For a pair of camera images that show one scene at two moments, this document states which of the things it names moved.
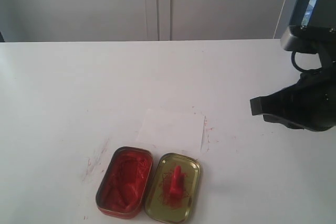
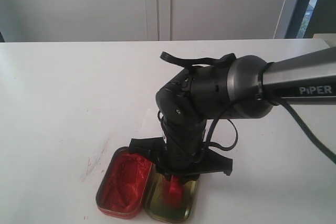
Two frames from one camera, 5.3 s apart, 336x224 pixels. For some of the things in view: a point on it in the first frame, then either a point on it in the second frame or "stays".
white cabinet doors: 57,7 stays
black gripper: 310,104 -> 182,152
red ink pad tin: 123,184 stays
